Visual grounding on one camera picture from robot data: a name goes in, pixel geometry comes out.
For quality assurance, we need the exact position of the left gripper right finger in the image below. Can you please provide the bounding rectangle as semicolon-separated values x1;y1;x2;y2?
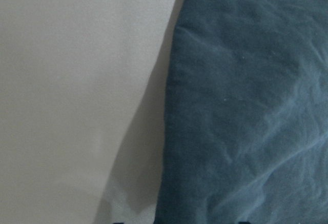
238;220;251;224

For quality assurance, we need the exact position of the black printed t-shirt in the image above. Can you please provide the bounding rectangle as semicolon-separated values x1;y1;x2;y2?
154;0;327;223

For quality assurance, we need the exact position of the brown table mat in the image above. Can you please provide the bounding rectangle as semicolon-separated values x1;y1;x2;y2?
1;0;183;223

